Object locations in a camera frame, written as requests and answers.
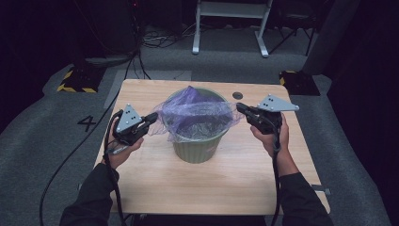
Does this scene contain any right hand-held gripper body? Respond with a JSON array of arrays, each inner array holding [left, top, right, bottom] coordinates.
[[247, 93, 300, 136]]

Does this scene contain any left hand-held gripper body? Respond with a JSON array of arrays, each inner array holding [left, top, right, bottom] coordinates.
[[112, 103, 152, 148]]

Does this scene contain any purple plastic trash bag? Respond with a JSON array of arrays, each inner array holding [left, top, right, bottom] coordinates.
[[149, 85, 246, 144]]

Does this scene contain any green plastic trash bin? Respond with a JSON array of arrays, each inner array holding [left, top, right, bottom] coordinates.
[[170, 88, 234, 165]]

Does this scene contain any person's right hand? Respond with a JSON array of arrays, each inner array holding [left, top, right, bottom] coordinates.
[[249, 113, 291, 158]]

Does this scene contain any person's left hand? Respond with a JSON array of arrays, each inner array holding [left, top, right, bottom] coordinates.
[[101, 121, 145, 170]]

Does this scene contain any black yellow striped stand base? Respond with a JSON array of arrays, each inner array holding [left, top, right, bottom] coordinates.
[[279, 70, 321, 96], [56, 65, 106, 94]]

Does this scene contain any black equipment stand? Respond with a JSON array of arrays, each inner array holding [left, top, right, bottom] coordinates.
[[72, 0, 142, 69]]

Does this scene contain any grey pillar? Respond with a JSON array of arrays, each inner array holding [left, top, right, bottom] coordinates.
[[302, 0, 361, 76]]

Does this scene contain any black chair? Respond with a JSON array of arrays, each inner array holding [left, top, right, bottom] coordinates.
[[269, 0, 318, 57]]

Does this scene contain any left hand-held gripper cable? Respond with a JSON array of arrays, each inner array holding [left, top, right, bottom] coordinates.
[[103, 109, 127, 226]]

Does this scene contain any hand-held gripper cable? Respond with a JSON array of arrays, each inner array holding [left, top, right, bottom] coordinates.
[[103, 109, 127, 226], [268, 119, 284, 226]]

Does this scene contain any right hand-held gripper cable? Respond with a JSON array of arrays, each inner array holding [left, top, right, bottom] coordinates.
[[268, 119, 284, 226]]

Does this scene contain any long black floor cable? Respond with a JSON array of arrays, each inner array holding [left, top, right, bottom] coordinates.
[[39, 90, 121, 226]]

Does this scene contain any bundle of floor cables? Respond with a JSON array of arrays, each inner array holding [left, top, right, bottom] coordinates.
[[125, 24, 196, 81]]

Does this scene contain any grey metal table bracket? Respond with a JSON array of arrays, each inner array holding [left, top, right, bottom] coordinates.
[[311, 184, 331, 196]]

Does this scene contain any white desk frame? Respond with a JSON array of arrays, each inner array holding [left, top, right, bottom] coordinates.
[[191, 0, 274, 58]]

